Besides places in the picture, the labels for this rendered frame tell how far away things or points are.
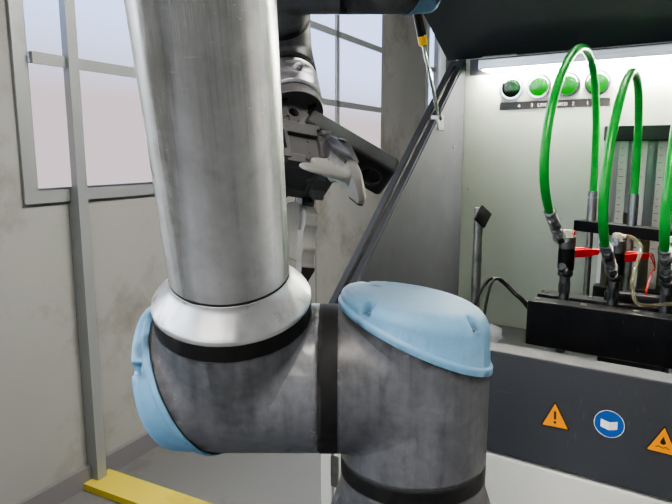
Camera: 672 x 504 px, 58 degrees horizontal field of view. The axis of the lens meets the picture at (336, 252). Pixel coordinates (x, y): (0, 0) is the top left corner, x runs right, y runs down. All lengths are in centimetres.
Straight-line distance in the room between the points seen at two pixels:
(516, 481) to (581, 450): 11
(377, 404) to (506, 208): 106
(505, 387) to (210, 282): 62
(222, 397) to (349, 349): 9
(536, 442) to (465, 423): 50
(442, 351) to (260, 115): 20
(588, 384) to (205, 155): 67
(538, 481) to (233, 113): 76
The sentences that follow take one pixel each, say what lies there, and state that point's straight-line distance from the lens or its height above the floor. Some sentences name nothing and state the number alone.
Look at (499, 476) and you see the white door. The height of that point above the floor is 75.
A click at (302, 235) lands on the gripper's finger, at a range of 66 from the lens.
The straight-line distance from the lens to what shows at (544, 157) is 94.
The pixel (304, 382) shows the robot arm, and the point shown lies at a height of 108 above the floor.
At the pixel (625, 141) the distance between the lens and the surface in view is 138.
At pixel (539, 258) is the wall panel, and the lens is 144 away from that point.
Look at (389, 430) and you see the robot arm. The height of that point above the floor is 104.
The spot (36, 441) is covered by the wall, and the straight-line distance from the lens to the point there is 239.
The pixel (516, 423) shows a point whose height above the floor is 85.
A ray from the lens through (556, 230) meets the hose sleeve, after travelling 104.
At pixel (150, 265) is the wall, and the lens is 258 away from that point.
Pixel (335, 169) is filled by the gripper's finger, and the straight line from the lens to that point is 58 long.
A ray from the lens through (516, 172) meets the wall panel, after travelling 144.
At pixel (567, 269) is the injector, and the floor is 104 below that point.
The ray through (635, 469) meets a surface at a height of 82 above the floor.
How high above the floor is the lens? 124
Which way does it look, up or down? 9 degrees down
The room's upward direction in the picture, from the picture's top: straight up
